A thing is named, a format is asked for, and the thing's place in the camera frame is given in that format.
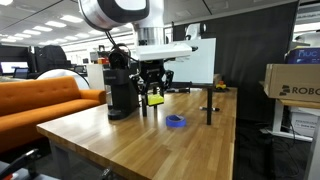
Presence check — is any white cabinet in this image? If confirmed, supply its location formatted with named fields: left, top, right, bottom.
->
left=87, top=63, right=106, bottom=91

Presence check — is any blue cardboard box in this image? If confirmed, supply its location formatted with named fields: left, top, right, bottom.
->
left=285, top=46, right=320, bottom=65

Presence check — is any yellow toy vehicle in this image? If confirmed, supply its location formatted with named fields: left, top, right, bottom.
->
left=214, top=80, right=230, bottom=93

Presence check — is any black coffee machine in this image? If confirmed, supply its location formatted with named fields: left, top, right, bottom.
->
left=103, top=42, right=140, bottom=121

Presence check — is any white printed carton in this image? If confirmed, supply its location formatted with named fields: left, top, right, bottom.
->
left=289, top=111, right=319, bottom=138

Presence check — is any white whiteboard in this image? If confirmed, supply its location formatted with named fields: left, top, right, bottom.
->
left=163, top=37, right=217, bottom=85

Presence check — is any white desk frame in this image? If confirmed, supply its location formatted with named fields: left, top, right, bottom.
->
left=259, top=99, right=320, bottom=180

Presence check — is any orange sofa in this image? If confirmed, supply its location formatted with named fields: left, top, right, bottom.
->
left=0, top=75, right=108, bottom=154

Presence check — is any black marker pen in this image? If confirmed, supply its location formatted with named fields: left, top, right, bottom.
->
left=199, top=106, right=221, bottom=112

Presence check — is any white round table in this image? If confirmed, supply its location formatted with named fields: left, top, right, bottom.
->
left=35, top=68, right=90, bottom=90

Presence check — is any computer monitor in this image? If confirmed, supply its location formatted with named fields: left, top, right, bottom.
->
left=0, top=60, right=29, bottom=75

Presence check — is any black curtain backdrop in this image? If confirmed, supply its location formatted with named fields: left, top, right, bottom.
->
left=171, top=0, right=300, bottom=123

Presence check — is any blue tape roll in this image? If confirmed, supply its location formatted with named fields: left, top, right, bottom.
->
left=165, top=114, right=187, bottom=129

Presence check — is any cardboard box with black print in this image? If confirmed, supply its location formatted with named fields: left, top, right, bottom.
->
left=263, top=63, right=320, bottom=104

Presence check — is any white wrist camera mount plate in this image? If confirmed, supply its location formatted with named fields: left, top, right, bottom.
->
left=134, top=43, right=194, bottom=62

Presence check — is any rectangular ceiling light panel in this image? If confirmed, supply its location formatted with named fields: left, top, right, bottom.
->
left=59, top=14, right=81, bottom=24
left=44, top=20, right=66, bottom=29
left=32, top=25, right=53, bottom=33

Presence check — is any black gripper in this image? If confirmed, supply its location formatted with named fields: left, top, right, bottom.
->
left=132, top=59, right=175, bottom=107

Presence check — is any yellow smiley duster block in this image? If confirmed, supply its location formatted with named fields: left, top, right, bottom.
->
left=146, top=93, right=165, bottom=107

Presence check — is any black whiteboard stand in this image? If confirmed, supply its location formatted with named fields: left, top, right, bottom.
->
left=138, top=80, right=214, bottom=126

